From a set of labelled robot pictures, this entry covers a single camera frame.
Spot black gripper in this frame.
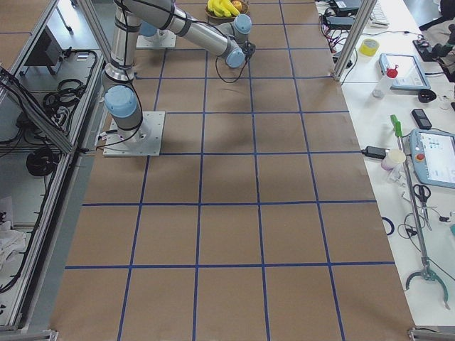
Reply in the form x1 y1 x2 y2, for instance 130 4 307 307
244 41 256 60

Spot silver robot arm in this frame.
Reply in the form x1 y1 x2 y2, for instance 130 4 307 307
102 1 255 141

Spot red yellow apple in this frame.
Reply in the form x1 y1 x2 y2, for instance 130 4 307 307
231 1 243 13

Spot brown wicker basket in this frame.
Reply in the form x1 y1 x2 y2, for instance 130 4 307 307
205 6 250 22

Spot yellow banana bunch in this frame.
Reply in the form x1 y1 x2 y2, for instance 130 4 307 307
207 0 241 18

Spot yellow tape roll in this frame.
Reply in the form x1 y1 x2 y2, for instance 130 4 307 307
359 38 380 57

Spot clear bottle red cap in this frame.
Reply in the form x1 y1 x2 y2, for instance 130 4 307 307
372 65 398 99

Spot teach pendant far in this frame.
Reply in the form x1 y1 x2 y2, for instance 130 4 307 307
379 53 431 91

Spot teach pendant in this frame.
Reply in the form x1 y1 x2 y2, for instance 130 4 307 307
409 129 454 188
379 53 431 91

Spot black power adapter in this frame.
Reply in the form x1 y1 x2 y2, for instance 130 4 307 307
361 146 387 160

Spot white paper cup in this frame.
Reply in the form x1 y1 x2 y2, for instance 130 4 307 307
381 149 406 171

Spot teach pendant near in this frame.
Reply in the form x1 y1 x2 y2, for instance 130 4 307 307
409 129 454 188

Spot black scissors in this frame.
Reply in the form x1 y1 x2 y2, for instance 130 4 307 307
413 184 432 230

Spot long reacher grabber tool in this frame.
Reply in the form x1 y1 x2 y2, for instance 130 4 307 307
390 114 449 309

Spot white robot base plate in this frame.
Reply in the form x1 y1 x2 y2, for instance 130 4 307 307
136 31 176 50
103 112 165 157

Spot aluminium frame post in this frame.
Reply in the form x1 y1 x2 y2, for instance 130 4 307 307
332 0 377 81

